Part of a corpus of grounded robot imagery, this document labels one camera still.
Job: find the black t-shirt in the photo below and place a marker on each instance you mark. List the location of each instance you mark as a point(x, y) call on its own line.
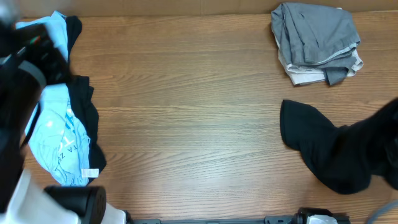
point(343, 158)

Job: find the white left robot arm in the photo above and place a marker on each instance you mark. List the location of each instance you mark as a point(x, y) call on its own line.
point(35, 55)

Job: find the light blue t-shirt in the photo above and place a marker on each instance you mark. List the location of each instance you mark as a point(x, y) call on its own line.
point(59, 141)

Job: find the folded grey shorts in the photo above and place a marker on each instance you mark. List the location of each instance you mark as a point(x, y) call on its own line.
point(301, 14)

